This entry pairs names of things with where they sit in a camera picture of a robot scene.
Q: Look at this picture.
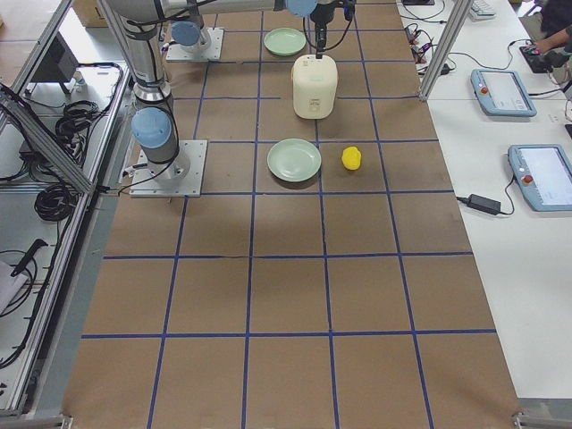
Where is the far green plate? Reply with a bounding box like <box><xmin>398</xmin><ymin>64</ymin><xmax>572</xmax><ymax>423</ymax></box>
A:
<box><xmin>264</xmin><ymin>28</ymin><xmax>307</xmax><ymax>56</ymax></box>

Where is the teach pendant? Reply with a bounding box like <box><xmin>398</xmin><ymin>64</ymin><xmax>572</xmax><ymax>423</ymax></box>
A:
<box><xmin>508</xmin><ymin>144</ymin><xmax>571</xmax><ymax>212</ymax></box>
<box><xmin>470</xmin><ymin>69</ymin><xmax>537</xmax><ymax>118</ymax></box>

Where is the aluminium frame post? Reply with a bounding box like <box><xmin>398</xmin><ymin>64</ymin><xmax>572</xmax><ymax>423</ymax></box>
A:
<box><xmin>418</xmin><ymin>0</ymin><xmax>472</xmax><ymax>101</ymax></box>

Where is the cream rice cooker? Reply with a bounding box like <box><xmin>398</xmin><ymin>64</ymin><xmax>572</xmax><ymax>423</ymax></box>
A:
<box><xmin>291</xmin><ymin>55</ymin><xmax>338</xmax><ymax>119</ymax></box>

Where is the aluminium frame rail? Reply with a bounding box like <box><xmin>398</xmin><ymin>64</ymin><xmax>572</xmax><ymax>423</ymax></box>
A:
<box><xmin>1</xmin><ymin>84</ymin><xmax>95</xmax><ymax>194</ymax></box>

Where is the black power adapter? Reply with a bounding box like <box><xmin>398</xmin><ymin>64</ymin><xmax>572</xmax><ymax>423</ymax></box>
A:
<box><xmin>467</xmin><ymin>194</ymin><xmax>501</xmax><ymax>215</ymax></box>

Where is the coiled black cable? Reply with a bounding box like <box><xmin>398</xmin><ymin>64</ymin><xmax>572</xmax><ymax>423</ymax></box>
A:
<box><xmin>34</xmin><ymin>183</ymin><xmax>77</xmax><ymax>223</ymax></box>

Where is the cardboard box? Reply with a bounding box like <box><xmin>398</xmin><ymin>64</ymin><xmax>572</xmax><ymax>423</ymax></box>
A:
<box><xmin>72</xmin><ymin>0</ymin><xmax>107</xmax><ymax>28</ymax></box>

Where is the upper teach pendant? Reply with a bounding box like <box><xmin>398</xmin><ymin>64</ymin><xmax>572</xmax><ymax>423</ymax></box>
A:
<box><xmin>470</xmin><ymin>69</ymin><xmax>537</xmax><ymax>118</ymax></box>

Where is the yellow plastic toy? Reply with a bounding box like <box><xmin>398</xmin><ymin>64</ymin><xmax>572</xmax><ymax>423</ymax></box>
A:
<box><xmin>341</xmin><ymin>146</ymin><xmax>362</xmax><ymax>171</ymax></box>

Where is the lower teach pendant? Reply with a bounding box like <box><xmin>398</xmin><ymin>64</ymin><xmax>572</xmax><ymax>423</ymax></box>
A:
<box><xmin>508</xmin><ymin>144</ymin><xmax>571</xmax><ymax>212</ymax></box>

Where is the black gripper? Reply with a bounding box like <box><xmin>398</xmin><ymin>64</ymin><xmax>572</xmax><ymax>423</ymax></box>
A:
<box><xmin>315</xmin><ymin>24</ymin><xmax>326</xmax><ymax>59</ymax></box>

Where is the black monitor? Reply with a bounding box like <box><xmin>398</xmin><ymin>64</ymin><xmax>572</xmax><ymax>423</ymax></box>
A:
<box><xmin>31</xmin><ymin>32</ymin><xmax>79</xmax><ymax>95</ymax></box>

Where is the black controller box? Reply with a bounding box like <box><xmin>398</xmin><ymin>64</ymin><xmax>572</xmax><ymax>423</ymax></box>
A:
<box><xmin>519</xmin><ymin>45</ymin><xmax>566</xmax><ymax>73</ymax></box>

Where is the person's hand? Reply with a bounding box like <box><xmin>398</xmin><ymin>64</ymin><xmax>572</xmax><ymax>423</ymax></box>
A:
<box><xmin>534</xmin><ymin>38</ymin><xmax>553</xmax><ymax>55</ymax></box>

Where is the near green plate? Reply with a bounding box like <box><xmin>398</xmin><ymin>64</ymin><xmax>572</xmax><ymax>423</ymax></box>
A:
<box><xmin>267</xmin><ymin>139</ymin><xmax>322</xmax><ymax>182</ymax></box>

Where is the green plate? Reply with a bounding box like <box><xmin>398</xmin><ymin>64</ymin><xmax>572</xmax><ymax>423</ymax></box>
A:
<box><xmin>264</xmin><ymin>28</ymin><xmax>307</xmax><ymax>56</ymax></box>
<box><xmin>267</xmin><ymin>139</ymin><xmax>322</xmax><ymax>182</ymax></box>

